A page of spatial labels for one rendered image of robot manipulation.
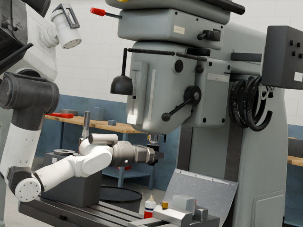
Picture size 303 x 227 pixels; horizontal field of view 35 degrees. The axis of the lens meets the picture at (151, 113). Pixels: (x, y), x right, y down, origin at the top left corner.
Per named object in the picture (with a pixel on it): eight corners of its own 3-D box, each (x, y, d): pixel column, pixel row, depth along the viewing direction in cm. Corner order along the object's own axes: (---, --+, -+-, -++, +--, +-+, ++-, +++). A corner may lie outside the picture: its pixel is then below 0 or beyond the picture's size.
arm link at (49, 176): (77, 182, 154) (21, 211, 146) (64, 168, 162) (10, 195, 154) (69, 156, 149) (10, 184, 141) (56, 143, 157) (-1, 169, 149)
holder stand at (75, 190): (82, 207, 192) (86, 158, 191) (39, 197, 202) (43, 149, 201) (99, 202, 203) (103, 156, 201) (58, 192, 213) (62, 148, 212)
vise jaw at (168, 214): (180, 226, 154) (181, 214, 154) (152, 216, 162) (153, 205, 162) (191, 224, 159) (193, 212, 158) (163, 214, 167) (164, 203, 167)
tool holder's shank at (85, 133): (85, 138, 196) (87, 111, 196) (79, 138, 198) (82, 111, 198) (90, 138, 199) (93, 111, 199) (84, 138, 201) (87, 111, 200)
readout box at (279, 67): (284, 87, 163) (291, 24, 162) (259, 84, 169) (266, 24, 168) (307, 90, 179) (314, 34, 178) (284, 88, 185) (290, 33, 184)
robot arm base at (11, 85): (1, 120, 134) (14, 87, 130) (-10, 94, 143) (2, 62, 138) (49, 125, 144) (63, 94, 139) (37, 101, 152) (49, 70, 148)
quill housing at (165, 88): (161, 136, 160) (171, 39, 158) (116, 128, 173) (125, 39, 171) (194, 135, 174) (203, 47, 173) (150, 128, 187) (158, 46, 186)
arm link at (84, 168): (114, 164, 159) (78, 182, 153) (102, 154, 166) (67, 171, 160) (110, 147, 156) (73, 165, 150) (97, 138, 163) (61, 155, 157)
